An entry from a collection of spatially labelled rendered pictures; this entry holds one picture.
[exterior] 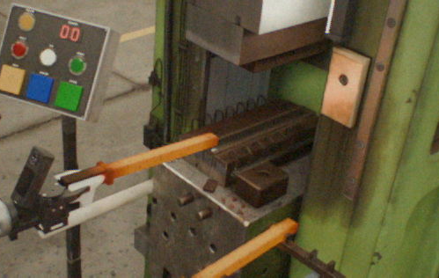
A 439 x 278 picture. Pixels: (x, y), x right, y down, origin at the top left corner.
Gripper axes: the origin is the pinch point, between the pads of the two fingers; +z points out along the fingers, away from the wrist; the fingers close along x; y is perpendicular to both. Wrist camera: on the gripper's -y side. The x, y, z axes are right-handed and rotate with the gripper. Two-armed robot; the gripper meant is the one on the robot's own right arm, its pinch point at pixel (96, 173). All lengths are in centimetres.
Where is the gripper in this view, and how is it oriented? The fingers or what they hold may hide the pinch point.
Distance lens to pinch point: 131.6
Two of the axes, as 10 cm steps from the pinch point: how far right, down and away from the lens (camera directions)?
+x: 6.7, 4.1, -6.1
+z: 7.3, -2.6, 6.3
